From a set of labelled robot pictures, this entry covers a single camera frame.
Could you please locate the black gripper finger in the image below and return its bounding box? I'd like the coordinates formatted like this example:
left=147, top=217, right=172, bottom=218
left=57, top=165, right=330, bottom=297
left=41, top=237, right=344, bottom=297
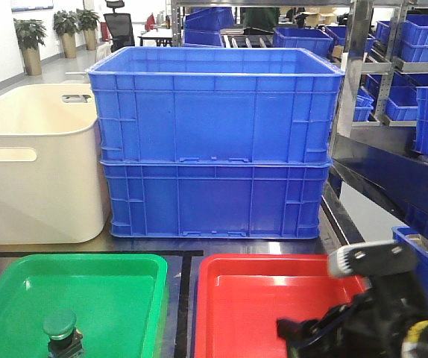
left=276, top=318, right=328, bottom=347
left=327, top=241, right=418, bottom=277

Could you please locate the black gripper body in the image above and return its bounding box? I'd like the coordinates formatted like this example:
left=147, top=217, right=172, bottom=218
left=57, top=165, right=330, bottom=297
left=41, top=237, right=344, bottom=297
left=321, top=268, right=428, bottom=357

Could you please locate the green push button switch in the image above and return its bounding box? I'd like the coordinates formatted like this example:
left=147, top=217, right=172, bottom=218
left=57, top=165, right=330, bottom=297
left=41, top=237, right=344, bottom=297
left=43, top=309, right=85, bottom=357

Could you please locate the red plastic tray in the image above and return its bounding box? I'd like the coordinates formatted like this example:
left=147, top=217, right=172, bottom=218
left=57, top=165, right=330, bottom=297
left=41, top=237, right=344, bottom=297
left=194, top=254, right=364, bottom=357

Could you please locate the stacked blue crate lower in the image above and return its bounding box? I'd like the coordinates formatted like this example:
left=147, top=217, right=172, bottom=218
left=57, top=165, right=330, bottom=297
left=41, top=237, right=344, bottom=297
left=102, top=160, right=330, bottom=239

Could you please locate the stacked blue crate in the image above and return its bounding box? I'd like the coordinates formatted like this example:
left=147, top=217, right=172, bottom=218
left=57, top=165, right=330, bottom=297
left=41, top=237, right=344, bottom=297
left=88, top=47, right=344, bottom=163
left=102, top=160, right=330, bottom=239

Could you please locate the green plastic tray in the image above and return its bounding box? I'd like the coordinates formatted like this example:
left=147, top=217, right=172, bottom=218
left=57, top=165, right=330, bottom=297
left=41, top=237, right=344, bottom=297
left=0, top=254, right=169, bottom=357

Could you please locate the stacked blue crate upper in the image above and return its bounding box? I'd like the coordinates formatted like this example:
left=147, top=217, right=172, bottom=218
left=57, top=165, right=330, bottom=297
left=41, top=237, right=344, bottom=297
left=88, top=47, right=344, bottom=163

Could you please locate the cream plastic basket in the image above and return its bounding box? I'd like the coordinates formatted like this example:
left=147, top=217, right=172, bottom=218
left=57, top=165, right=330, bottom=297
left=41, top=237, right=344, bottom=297
left=0, top=84, right=110, bottom=245

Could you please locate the black office chair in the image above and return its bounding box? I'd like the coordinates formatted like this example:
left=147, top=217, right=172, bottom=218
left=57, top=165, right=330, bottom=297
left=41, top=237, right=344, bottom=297
left=104, top=1, right=135, bottom=53

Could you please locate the potted green plant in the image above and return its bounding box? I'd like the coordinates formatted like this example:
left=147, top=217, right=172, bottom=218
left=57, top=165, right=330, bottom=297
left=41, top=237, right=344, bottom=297
left=13, top=19, right=46, bottom=76

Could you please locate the steel shelf rack frame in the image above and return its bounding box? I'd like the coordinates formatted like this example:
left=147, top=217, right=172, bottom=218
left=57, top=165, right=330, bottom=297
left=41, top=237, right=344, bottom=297
left=322, top=1, right=428, bottom=243

